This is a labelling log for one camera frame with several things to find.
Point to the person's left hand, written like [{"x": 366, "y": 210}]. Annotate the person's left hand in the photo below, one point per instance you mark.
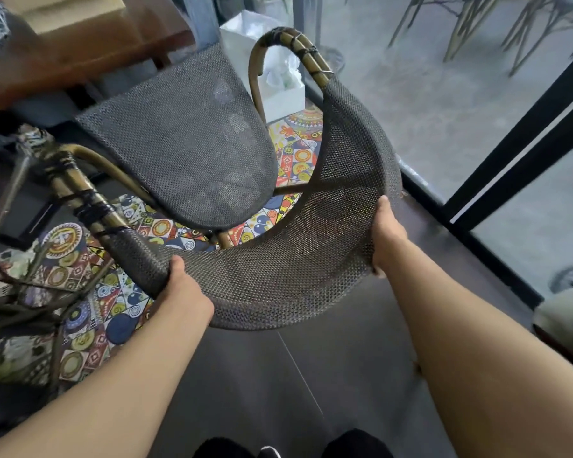
[{"x": 187, "y": 295}]

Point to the person's right hand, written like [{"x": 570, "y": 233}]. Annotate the person's right hand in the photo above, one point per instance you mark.
[{"x": 386, "y": 238}]

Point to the person's right thumb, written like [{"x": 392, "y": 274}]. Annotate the person's right thumb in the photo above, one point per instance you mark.
[{"x": 383, "y": 209}]

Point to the person's left thumb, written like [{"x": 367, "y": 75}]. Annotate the person's left thumb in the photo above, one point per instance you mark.
[{"x": 177, "y": 268}]

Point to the grey mesh rattan chair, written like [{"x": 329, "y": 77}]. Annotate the grey mesh rattan chair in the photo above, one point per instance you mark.
[{"x": 210, "y": 152}]

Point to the person's left forearm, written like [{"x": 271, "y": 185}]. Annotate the person's left forearm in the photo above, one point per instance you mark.
[{"x": 95, "y": 391}]

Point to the person's right forearm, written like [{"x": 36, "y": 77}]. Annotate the person's right forearm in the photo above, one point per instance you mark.
[{"x": 482, "y": 367}]

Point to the colourful patterned rug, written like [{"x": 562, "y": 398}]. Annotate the colourful patterned rug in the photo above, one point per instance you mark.
[{"x": 105, "y": 290}]

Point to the white paper bag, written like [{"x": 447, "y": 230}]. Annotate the white paper bag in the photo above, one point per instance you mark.
[{"x": 279, "y": 66}]

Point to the person's black shoe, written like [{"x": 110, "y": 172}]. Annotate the person's black shoe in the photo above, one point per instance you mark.
[
  {"x": 355, "y": 444},
  {"x": 229, "y": 447}
]

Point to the outdoor metal chair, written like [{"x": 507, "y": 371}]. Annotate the outdoor metal chair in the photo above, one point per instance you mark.
[
  {"x": 544, "y": 28},
  {"x": 453, "y": 18}
]

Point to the black leather seat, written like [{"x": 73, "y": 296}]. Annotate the black leather seat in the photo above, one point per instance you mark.
[{"x": 7, "y": 412}]

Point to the brown wooden table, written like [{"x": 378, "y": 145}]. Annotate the brown wooden table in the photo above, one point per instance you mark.
[{"x": 71, "y": 47}]

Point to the beige cardboard box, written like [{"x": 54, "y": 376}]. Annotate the beige cardboard box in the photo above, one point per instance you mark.
[{"x": 62, "y": 11}]

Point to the black metal door frame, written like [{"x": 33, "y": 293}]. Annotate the black metal door frame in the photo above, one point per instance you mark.
[{"x": 515, "y": 157}]

